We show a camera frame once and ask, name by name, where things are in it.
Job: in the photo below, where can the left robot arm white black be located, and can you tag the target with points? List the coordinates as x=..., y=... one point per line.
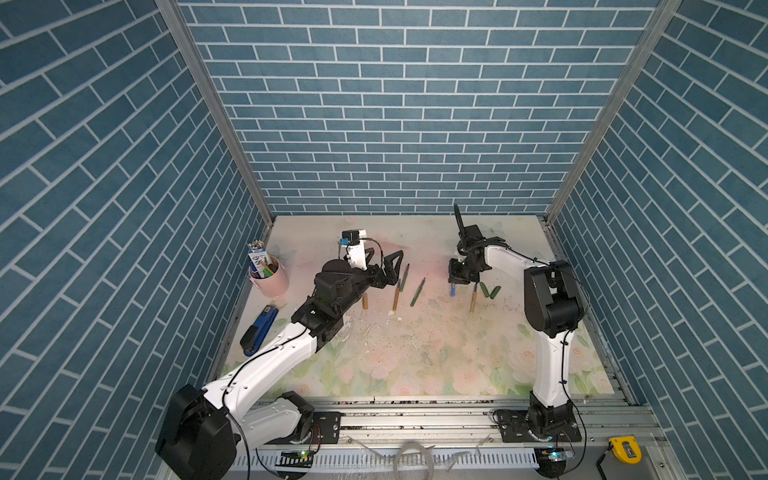
x=205, y=429

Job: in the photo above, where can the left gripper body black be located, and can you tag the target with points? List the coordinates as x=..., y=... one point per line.
x=356, y=284

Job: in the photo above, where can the box in pen cup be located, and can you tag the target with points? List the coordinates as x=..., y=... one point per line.
x=260, y=260

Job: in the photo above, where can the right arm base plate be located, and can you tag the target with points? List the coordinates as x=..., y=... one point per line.
x=537, y=425

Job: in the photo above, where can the light green pen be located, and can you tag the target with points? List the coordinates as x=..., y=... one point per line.
x=418, y=291

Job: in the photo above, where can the dark green pen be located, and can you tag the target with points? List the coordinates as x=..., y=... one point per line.
x=404, y=278

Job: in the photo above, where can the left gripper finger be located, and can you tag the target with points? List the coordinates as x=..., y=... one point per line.
x=391, y=263
x=384, y=277

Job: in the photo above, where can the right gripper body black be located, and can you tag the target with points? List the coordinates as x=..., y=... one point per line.
x=462, y=273

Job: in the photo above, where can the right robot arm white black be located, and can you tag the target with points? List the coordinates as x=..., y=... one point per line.
x=553, y=306

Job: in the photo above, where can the blue stapler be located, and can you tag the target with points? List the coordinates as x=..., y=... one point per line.
x=254, y=336

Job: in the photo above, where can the brown pen right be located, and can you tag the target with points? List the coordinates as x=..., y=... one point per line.
x=473, y=298

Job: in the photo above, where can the green pen cap left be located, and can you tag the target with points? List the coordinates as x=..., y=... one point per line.
x=484, y=290

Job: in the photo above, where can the yellow tape measure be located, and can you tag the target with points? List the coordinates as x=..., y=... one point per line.
x=626, y=449

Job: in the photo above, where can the pink pen holder cup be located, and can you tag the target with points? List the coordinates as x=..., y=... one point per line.
x=272, y=286

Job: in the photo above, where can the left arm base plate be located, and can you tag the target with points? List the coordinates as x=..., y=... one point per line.
x=323, y=428

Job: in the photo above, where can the aluminium rail frame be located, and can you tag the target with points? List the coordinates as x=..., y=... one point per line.
x=420, y=437

